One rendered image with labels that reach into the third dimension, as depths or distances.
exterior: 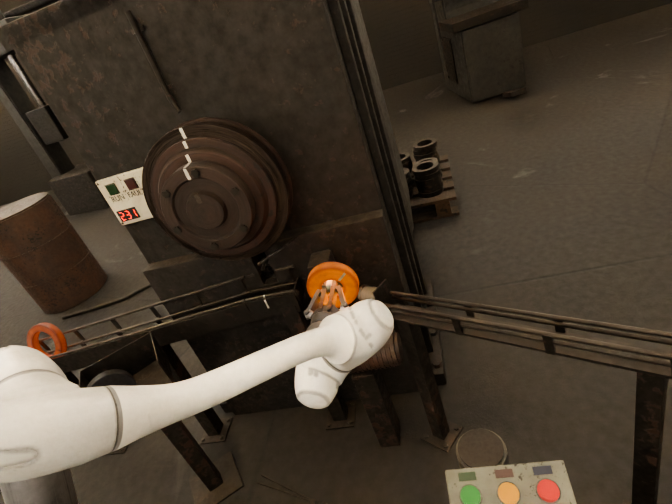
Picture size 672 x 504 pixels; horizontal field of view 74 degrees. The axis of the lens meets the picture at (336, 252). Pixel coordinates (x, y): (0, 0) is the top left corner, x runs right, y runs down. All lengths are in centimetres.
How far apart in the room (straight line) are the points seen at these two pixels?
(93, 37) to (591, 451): 207
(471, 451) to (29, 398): 93
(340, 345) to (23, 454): 52
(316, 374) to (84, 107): 117
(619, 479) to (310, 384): 114
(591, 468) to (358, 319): 113
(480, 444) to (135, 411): 81
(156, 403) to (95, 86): 113
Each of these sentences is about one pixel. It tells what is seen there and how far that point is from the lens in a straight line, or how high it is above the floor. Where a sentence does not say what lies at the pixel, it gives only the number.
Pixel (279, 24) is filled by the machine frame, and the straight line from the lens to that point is 142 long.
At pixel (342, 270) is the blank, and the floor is 88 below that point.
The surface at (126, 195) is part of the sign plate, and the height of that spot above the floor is 116.
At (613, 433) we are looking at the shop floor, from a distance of 191.
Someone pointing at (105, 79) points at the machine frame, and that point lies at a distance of 165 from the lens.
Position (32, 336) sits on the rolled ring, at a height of 70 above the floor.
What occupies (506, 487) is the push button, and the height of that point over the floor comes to 61.
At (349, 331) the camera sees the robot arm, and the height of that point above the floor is 97.
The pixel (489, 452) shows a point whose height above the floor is 52.
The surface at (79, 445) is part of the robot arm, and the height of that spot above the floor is 113.
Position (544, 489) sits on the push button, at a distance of 107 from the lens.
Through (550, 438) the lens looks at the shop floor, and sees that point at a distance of 188.
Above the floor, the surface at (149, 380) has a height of 60.
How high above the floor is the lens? 154
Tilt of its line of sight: 29 degrees down
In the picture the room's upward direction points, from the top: 20 degrees counter-clockwise
